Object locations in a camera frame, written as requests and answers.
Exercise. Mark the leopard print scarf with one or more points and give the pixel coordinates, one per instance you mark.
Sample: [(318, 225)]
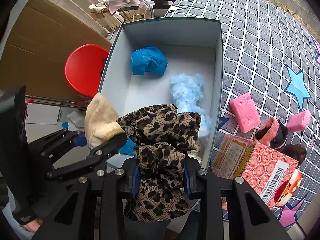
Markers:
[(160, 155)]

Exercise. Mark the pink sponge with holes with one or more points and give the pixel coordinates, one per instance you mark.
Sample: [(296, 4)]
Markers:
[(245, 113)]

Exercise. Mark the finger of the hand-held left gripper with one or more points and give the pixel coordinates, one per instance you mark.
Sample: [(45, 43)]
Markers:
[(81, 141), (112, 142)]

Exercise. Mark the grey cardboard box white inside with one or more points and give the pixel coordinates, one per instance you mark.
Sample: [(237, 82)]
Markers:
[(175, 35)]

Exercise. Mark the light blue fluffy feather item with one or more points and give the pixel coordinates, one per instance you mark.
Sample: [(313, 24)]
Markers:
[(186, 92)]

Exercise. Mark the pink patterned tissue box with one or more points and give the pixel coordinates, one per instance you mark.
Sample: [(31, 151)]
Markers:
[(257, 170)]

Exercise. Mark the blue cap bottle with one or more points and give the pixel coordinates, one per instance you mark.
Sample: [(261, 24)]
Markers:
[(65, 125)]

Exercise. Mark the person's left hand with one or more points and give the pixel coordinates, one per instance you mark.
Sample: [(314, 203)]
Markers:
[(32, 227)]

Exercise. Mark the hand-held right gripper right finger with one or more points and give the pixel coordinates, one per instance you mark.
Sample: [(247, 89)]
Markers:
[(187, 180)]

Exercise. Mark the beige cloth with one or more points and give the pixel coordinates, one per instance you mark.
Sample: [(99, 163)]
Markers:
[(98, 8)]

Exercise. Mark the red plastic chair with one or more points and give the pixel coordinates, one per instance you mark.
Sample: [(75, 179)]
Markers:
[(85, 67)]

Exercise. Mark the metal rod frame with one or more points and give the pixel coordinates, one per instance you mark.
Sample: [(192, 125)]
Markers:
[(55, 102)]

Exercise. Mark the pink and black knit hat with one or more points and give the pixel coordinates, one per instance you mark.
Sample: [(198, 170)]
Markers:
[(272, 132)]

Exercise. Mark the brown cardboard sheet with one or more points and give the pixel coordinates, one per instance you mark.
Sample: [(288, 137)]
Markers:
[(37, 42)]

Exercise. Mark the blue cloth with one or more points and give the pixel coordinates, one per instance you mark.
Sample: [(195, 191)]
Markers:
[(127, 148)]

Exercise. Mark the blue plastic glove bundle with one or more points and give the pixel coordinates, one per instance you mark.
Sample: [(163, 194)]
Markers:
[(147, 62)]

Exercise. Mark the purple brown knit hat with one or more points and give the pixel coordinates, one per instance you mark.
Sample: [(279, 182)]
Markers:
[(295, 152)]

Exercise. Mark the white goldfish tissue pack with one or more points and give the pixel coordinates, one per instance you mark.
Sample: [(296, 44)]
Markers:
[(292, 185)]

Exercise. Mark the beige knitted sock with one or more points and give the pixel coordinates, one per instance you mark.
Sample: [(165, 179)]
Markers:
[(100, 115)]

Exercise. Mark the grey checkered star bedsheet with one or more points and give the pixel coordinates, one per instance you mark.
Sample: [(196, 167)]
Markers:
[(262, 42)]

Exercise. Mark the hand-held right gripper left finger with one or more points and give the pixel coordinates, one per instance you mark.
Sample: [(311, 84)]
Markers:
[(135, 180)]

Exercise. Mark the white fluffy slipper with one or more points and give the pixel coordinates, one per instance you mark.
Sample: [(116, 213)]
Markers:
[(147, 10)]

